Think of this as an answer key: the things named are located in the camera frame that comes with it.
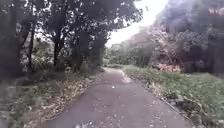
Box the wood of dark trees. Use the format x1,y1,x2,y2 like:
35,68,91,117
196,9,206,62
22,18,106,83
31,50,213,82
0,0,144,81

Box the trees and shrubs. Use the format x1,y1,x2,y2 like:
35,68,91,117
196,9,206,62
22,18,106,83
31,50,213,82
104,0,224,76

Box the leaf-strewn grass verge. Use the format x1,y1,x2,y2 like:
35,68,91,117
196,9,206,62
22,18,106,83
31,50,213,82
0,66,104,128

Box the grey asphalt path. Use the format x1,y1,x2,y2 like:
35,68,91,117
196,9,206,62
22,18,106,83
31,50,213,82
39,67,196,128

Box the green grass verge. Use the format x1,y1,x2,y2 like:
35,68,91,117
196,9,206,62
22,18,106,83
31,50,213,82
106,63,224,128

